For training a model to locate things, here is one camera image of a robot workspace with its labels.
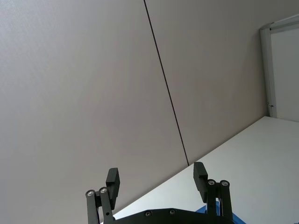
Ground blue plastic piece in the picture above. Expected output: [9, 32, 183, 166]
[195, 203, 246, 224]

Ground white panel with grey frame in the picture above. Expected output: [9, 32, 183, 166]
[259, 13, 299, 122]

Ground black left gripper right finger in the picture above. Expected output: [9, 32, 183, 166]
[193, 161, 233, 221]

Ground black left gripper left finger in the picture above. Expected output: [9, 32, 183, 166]
[85, 167, 121, 224]

